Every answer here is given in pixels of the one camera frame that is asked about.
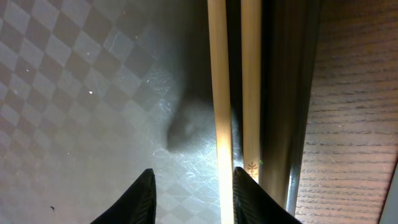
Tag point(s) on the wooden chopstick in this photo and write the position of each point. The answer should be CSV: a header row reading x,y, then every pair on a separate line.
x,y
251,30
217,23

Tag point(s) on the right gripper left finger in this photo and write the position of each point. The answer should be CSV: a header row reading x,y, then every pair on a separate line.
x,y
137,205

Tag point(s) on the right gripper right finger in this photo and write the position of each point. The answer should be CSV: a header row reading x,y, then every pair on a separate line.
x,y
252,205

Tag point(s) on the dark brown serving tray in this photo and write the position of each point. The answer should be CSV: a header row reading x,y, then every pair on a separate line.
x,y
95,92

